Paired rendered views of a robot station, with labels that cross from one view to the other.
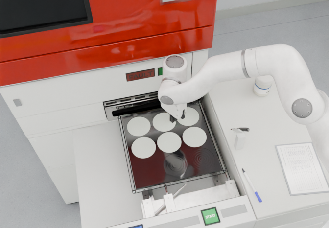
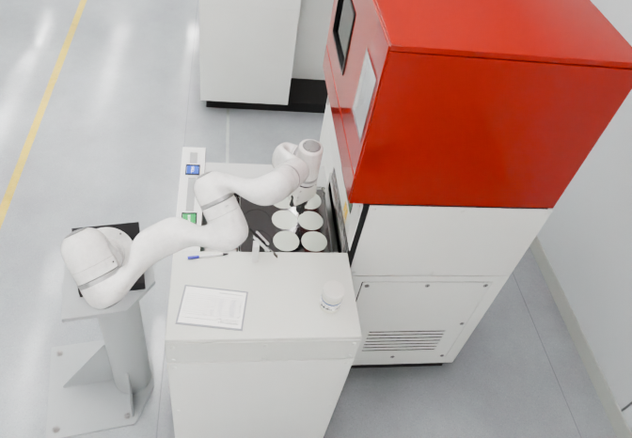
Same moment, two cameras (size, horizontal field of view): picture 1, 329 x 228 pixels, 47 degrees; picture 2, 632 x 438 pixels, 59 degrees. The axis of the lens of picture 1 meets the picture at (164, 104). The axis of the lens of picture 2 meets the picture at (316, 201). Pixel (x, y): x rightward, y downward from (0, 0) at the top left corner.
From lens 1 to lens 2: 1.73 m
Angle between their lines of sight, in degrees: 54
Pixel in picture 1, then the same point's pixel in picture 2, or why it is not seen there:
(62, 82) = not seen: hidden behind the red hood
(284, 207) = (175, 275)
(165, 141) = (286, 216)
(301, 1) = not seen: outside the picture
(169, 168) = (254, 213)
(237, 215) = not seen: hidden behind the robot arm
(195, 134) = (289, 242)
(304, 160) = (220, 312)
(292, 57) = (261, 180)
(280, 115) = (288, 313)
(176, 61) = (310, 147)
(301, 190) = (187, 296)
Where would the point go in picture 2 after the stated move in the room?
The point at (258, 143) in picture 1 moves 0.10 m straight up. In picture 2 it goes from (254, 277) to (256, 259)
